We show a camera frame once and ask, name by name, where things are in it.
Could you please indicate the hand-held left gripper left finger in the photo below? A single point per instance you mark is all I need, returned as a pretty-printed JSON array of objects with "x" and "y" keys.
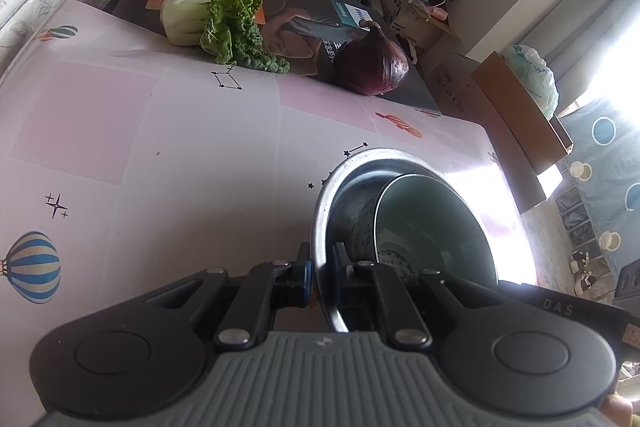
[{"x": 308, "y": 279}]

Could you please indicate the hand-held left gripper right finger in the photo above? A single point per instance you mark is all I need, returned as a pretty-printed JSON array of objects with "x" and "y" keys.
[{"x": 342, "y": 267}]

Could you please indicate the small steel bowl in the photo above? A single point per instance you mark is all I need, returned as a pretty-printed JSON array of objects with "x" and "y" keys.
[{"x": 350, "y": 207}]

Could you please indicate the teal ceramic bowl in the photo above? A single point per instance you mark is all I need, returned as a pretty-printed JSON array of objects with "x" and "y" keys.
[{"x": 430, "y": 227}]

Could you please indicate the blue circle-patterned cloth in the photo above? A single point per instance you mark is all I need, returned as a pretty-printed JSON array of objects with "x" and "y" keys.
[{"x": 615, "y": 157}]

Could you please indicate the red cabbage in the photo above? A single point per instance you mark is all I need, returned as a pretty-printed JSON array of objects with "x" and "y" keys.
[{"x": 370, "y": 62}]

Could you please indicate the large brown grey carton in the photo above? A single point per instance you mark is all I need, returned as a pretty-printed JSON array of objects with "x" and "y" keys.
[{"x": 465, "y": 92}]

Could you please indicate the long shallow cardboard box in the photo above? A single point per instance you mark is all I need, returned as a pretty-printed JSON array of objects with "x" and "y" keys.
[{"x": 510, "y": 107}]

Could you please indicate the dark printed flat box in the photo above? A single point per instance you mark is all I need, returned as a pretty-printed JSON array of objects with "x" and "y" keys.
[{"x": 300, "y": 37}]

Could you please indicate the pale green plastic bag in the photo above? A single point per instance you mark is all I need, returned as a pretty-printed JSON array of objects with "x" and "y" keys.
[{"x": 535, "y": 77}]

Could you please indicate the open cardboard box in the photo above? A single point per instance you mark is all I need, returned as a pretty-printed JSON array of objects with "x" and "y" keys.
[{"x": 400, "y": 12}]

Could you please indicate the napa cabbage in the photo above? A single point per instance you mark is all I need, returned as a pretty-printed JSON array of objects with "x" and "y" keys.
[{"x": 190, "y": 12}]

